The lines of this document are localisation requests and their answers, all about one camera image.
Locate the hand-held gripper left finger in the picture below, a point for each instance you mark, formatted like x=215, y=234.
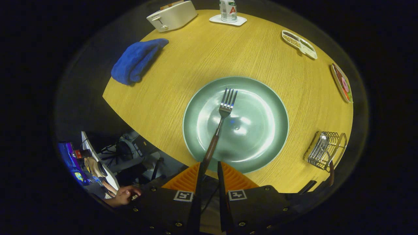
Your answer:
x=163, y=212

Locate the brown toast slice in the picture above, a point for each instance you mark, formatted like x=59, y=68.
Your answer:
x=171, y=5

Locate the pale green plate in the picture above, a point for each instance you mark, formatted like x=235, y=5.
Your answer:
x=261, y=130

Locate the white coaster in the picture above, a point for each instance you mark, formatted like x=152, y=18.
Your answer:
x=240, y=22

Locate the blue cloth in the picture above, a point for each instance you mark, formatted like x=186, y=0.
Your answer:
x=134, y=62

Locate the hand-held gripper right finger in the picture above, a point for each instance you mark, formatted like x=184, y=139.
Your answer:
x=258, y=212

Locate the white toaster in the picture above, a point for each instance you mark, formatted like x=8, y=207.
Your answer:
x=173, y=18

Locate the white divided dish of beans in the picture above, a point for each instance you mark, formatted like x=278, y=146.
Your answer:
x=298, y=44

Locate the laptop with purple screen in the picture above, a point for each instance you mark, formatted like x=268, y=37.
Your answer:
x=70, y=163

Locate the white bottle with green cap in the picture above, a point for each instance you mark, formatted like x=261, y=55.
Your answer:
x=228, y=11

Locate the white plate of food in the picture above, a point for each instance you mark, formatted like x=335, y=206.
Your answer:
x=342, y=83

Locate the black table bracket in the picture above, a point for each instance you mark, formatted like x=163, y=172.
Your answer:
x=307, y=187

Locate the white board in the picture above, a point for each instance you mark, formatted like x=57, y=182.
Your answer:
x=89, y=147

